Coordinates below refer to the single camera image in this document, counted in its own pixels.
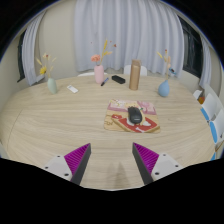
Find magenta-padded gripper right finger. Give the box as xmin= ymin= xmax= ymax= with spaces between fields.
xmin=131 ymin=142 xmax=184 ymax=186

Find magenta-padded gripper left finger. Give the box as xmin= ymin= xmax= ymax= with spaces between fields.
xmin=41 ymin=142 xmax=92 ymax=186

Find black computer mouse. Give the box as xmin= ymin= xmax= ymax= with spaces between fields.
xmin=127 ymin=106 xmax=143 ymax=125

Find cartoon print mouse pad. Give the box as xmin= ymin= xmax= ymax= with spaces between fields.
xmin=103 ymin=98 xmax=161 ymax=134

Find row of white blue chairs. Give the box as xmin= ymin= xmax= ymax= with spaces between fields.
xmin=193 ymin=84 xmax=224 ymax=161

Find light blue vase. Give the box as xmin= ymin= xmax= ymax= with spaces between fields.
xmin=157 ymin=79 xmax=171 ymax=98

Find small white remote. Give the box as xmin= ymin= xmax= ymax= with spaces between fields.
xmin=66 ymin=84 xmax=79 ymax=94

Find pale green vase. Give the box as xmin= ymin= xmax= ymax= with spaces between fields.
xmin=46 ymin=77 xmax=58 ymax=95

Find white chair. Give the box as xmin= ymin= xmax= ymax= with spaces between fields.
xmin=77 ymin=71 xmax=108 ymax=78
xmin=123 ymin=64 xmax=148 ymax=77

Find tan drink bottle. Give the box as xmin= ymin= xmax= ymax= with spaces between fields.
xmin=128 ymin=59 xmax=142 ymax=91

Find black rectangular case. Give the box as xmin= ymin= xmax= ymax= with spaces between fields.
xmin=111 ymin=74 xmax=127 ymax=85

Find pink vase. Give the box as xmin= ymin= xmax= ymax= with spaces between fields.
xmin=93 ymin=64 xmax=105 ymax=85

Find narrow white curtain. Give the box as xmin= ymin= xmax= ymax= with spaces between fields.
xmin=198 ymin=34 xmax=213 ymax=89
xmin=22 ymin=11 xmax=48 ymax=87

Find pink and yellow dried flowers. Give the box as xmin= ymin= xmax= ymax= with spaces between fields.
xmin=90 ymin=38 xmax=118 ymax=67

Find dark window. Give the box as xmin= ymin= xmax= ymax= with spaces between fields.
xmin=178 ymin=18 xmax=203 ymax=79
xmin=16 ymin=30 xmax=27 ymax=83

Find wide white curtain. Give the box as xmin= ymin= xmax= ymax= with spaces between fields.
xmin=73 ymin=0 xmax=185 ymax=78

